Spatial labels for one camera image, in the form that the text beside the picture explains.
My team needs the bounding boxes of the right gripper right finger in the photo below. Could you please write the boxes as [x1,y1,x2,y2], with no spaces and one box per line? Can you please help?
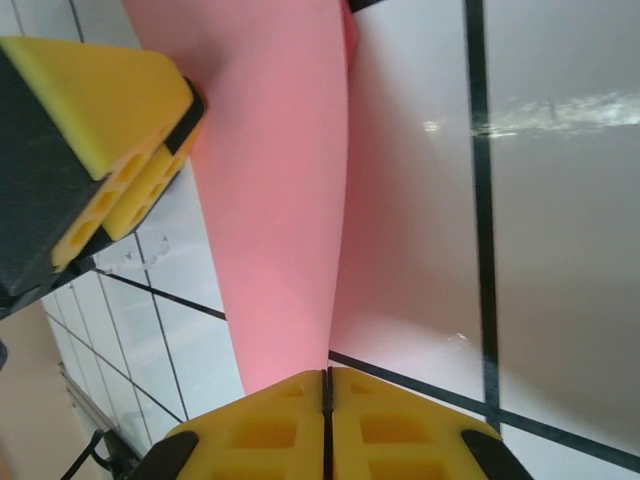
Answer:
[327,367,532,480]

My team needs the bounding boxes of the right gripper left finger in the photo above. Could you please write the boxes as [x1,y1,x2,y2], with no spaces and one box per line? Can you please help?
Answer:
[134,368,325,480]

